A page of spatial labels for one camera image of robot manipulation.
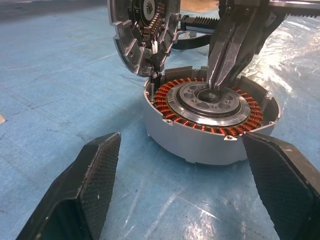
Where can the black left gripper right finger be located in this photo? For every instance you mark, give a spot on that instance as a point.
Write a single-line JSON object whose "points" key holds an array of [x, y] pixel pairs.
{"points": [[287, 180]]}

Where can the brown cardboard sheet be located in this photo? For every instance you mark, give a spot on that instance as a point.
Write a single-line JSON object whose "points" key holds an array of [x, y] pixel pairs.
{"points": [[197, 5]]}

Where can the grey motor base copper windings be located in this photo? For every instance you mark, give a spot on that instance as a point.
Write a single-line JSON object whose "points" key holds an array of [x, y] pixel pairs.
{"points": [[195, 145]]}

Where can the beige tape piece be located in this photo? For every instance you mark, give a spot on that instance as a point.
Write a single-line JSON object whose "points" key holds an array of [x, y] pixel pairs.
{"points": [[2, 118]]}

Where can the grey motor lid circuit board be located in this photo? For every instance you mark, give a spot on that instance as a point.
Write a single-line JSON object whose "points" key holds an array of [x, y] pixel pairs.
{"points": [[125, 42]]}

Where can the blue table mat plastic film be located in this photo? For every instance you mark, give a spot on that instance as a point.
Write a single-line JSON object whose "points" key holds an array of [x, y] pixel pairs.
{"points": [[62, 95]]}

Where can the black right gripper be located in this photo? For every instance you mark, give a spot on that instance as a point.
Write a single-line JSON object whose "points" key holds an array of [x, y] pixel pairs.
{"points": [[240, 7]]}

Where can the silver spoked rotor black rim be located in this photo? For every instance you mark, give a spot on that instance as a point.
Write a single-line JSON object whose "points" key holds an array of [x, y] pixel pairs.
{"points": [[190, 43]]}

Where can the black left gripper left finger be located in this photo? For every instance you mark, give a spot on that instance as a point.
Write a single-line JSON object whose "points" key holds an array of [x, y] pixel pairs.
{"points": [[85, 195]]}

